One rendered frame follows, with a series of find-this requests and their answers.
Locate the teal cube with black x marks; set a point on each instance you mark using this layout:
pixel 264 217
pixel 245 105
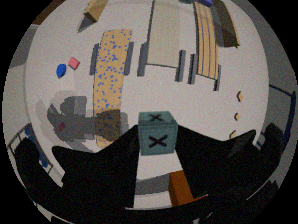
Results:
pixel 157 132

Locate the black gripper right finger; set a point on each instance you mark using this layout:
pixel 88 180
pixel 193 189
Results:
pixel 202 158

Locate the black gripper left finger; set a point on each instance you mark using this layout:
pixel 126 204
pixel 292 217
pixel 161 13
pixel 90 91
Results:
pixel 115 165

